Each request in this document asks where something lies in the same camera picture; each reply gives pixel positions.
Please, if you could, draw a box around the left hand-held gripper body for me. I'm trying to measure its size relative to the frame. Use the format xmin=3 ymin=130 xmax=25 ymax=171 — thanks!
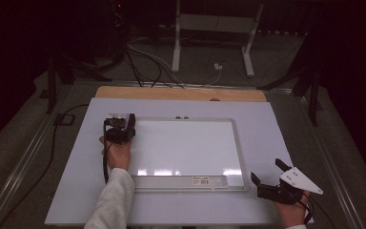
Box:
xmin=103 ymin=112 xmax=132 ymax=146

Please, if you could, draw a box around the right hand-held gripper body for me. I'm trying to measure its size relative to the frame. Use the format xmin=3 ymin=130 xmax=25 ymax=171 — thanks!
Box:
xmin=256 ymin=166 xmax=324 ymax=205

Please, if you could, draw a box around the purple and black eraser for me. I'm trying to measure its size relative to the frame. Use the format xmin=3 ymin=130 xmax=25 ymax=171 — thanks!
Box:
xmin=124 ymin=113 xmax=137 ymax=141

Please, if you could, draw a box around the white whiteboard with grey frame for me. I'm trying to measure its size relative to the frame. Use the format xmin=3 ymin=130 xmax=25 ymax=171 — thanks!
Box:
xmin=120 ymin=117 xmax=250 ymax=193

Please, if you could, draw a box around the person's right hand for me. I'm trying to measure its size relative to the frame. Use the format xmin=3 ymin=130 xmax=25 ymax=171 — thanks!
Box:
xmin=273 ymin=190 xmax=313 ymax=227

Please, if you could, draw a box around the person's left hand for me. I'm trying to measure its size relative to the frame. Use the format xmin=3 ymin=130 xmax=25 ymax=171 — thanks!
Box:
xmin=98 ymin=135 xmax=133 ymax=172

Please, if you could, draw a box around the white sheet table cover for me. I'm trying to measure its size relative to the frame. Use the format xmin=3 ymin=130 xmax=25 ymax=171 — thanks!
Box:
xmin=44 ymin=97 xmax=315 ymax=226

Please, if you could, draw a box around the black tripod stand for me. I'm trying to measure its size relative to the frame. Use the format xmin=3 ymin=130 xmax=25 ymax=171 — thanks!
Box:
xmin=256 ymin=63 xmax=325 ymax=127
xmin=38 ymin=51 xmax=112 ymax=115

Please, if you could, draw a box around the white metal stand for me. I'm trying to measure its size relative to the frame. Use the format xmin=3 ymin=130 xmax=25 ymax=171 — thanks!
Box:
xmin=171 ymin=0 xmax=265 ymax=78

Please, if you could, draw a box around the power strip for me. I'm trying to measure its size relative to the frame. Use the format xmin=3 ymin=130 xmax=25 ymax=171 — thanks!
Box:
xmin=256 ymin=30 xmax=309 ymax=36

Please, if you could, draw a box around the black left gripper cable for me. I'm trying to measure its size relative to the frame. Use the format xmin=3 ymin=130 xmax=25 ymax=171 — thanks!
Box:
xmin=0 ymin=103 xmax=115 ymax=229

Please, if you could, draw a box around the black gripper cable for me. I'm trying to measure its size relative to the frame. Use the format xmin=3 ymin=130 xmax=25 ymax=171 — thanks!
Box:
xmin=0 ymin=103 xmax=115 ymax=229
xmin=299 ymin=190 xmax=337 ymax=229

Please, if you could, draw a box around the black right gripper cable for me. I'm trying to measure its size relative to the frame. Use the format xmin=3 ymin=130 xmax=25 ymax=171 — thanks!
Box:
xmin=299 ymin=190 xmax=337 ymax=229

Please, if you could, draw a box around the grey metal floor rail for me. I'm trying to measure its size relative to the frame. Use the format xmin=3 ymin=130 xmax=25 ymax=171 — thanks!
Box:
xmin=0 ymin=83 xmax=74 ymax=229
xmin=294 ymin=94 xmax=365 ymax=229

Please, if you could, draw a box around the black floor cables bundle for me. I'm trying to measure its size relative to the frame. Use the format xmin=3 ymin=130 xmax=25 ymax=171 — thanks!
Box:
xmin=108 ymin=31 xmax=185 ymax=89

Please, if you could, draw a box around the white plug with cable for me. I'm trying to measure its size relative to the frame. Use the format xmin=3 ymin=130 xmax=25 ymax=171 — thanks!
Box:
xmin=184 ymin=62 xmax=224 ymax=88

